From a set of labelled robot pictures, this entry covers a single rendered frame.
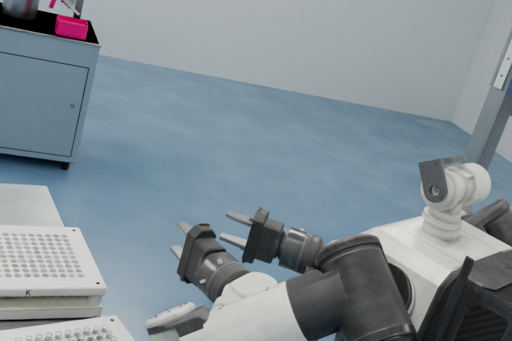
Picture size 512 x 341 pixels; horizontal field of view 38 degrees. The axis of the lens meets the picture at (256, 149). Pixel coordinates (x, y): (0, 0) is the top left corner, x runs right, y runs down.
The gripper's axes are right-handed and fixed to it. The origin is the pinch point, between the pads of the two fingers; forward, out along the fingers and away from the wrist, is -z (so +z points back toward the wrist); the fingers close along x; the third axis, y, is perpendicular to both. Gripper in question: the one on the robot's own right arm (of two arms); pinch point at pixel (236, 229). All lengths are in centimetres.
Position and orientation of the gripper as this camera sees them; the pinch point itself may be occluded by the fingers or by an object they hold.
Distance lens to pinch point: 162.4
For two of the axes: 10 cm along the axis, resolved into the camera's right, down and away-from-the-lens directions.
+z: 9.4, 3.1, -1.2
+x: -2.6, 9.1, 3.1
